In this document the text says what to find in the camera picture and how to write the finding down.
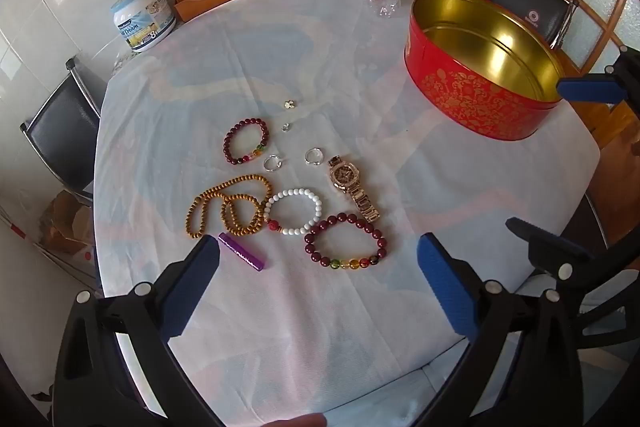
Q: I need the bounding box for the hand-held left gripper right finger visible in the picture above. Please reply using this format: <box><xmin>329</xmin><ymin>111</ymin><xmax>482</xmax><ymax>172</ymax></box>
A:
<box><xmin>417</xmin><ymin>233</ymin><xmax>596</xmax><ymax>427</ymax></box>

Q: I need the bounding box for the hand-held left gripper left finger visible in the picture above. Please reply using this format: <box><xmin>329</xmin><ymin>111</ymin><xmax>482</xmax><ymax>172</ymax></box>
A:
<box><xmin>50</xmin><ymin>234</ymin><xmax>221</xmax><ymax>427</ymax></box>

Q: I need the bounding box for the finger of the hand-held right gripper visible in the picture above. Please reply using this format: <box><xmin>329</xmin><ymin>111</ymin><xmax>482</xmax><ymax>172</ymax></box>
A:
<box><xmin>506</xmin><ymin>217</ymin><xmax>608</xmax><ymax>288</ymax></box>
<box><xmin>556</xmin><ymin>47</ymin><xmax>640</xmax><ymax>105</ymax></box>

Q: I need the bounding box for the purple tube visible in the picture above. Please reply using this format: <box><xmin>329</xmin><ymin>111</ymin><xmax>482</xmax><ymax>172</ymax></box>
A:
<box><xmin>218</xmin><ymin>232</ymin><xmax>267</xmax><ymax>271</ymax></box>

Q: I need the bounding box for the wooden bead necklace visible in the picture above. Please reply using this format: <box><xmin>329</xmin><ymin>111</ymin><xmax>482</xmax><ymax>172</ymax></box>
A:
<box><xmin>187</xmin><ymin>174</ymin><xmax>273</xmax><ymax>240</ymax></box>

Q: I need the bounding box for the large dark red bead bracelet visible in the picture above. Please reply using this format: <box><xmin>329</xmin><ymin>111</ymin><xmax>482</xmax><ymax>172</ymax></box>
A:
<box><xmin>304</xmin><ymin>212</ymin><xmax>389</xmax><ymax>273</ymax></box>

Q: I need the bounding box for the red round tin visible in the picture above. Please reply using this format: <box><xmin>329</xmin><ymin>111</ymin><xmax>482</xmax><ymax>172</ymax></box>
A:
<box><xmin>403</xmin><ymin>0</ymin><xmax>571</xmax><ymax>142</ymax></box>

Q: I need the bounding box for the white bead bracelet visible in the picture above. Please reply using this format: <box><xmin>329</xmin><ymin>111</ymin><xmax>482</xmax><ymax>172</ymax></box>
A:
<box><xmin>263</xmin><ymin>188</ymin><xmax>324</xmax><ymax>236</ymax></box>

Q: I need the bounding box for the small dark red bead bracelet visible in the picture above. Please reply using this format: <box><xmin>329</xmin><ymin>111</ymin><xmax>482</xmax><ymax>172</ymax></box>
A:
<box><xmin>223</xmin><ymin>118</ymin><xmax>268</xmax><ymax>166</ymax></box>

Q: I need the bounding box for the rose gold wristwatch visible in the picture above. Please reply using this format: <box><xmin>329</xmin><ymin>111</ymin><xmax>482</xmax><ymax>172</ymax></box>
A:
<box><xmin>327</xmin><ymin>155</ymin><xmax>381</xmax><ymax>223</ymax></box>

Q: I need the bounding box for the person's left hand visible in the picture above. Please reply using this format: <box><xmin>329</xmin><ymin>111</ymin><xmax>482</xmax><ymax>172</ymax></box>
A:
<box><xmin>267</xmin><ymin>399</ymin><xmax>328</xmax><ymax>427</ymax></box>

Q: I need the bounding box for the cardboard box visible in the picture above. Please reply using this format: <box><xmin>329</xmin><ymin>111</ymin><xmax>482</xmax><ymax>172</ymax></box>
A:
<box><xmin>40</xmin><ymin>189</ymin><xmax>96</xmax><ymax>255</ymax></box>

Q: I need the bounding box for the plain black chair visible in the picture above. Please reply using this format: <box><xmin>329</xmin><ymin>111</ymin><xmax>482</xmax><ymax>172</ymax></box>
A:
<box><xmin>20</xmin><ymin>57</ymin><xmax>108</xmax><ymax>208</ymax></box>

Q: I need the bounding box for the white and blue jar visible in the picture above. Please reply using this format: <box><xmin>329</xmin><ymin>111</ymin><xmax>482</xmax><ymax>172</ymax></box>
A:
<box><xmin>110</xmin><ymin>0</ymin><xmax>177</xmax><ymax>54</ymax></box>

